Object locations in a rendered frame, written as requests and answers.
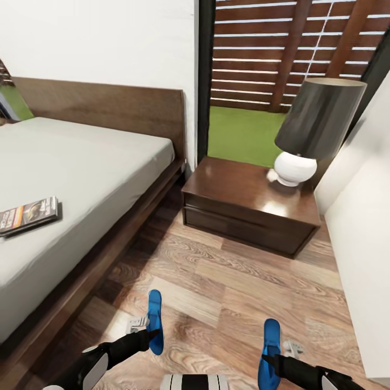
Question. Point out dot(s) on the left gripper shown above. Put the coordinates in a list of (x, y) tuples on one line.
[(137, 342)]

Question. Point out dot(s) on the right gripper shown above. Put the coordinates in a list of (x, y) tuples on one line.
[(288, 367)]

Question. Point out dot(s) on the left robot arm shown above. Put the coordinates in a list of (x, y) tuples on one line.
[(93, 363)]

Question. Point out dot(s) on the hardback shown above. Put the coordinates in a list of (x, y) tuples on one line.
[(24, 217)]

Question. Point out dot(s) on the sandal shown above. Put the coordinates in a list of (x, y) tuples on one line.
[(267, 380), (154, 314)]

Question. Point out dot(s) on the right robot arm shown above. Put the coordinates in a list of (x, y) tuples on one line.
[(306, 376)]

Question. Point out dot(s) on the table lamp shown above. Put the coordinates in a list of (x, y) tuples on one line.
[(315, 126)]

